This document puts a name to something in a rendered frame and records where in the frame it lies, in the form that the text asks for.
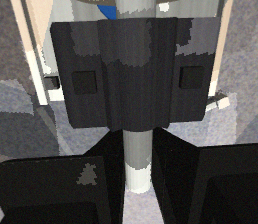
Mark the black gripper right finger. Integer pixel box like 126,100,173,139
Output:
151,127,258,224

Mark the grey cylinder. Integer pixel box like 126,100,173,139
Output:
115,0,157,193

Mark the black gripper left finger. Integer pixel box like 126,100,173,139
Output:
0,129,126,224

